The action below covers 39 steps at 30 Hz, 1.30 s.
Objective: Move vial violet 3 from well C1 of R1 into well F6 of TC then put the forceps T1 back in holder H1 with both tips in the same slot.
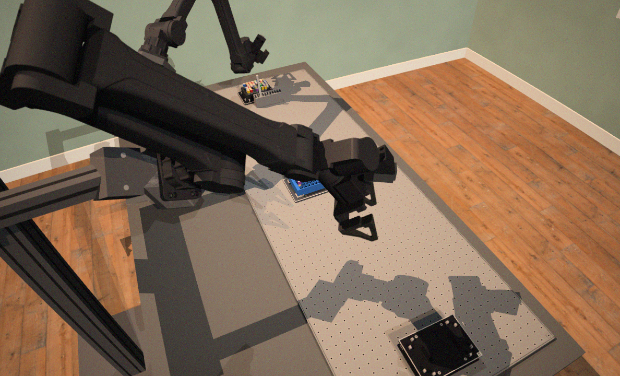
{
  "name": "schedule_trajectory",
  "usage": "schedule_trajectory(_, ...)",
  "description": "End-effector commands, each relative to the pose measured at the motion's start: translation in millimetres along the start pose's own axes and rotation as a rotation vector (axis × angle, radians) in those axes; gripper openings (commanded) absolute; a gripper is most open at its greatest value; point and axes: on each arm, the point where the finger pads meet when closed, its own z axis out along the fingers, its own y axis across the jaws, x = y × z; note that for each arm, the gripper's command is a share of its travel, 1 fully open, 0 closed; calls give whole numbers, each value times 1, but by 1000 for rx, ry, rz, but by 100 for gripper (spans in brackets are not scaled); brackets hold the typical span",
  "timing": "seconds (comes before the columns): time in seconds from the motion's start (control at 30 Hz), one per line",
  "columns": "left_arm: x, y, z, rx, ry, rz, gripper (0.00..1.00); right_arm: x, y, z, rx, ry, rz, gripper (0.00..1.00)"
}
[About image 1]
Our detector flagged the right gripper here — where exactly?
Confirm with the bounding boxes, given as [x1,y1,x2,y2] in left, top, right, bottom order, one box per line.
[322,176,378,242]

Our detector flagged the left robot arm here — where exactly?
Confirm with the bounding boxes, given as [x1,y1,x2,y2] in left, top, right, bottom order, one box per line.
[138,0,266,74]

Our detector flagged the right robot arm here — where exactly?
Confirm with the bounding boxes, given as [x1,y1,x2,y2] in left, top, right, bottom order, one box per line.
[0,0,397,204]

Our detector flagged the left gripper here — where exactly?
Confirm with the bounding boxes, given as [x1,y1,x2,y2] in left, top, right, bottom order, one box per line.
[255,50,269,64]

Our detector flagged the blue grid tube rack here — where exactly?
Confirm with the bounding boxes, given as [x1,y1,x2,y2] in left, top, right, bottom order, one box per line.
[289,179,325,196]

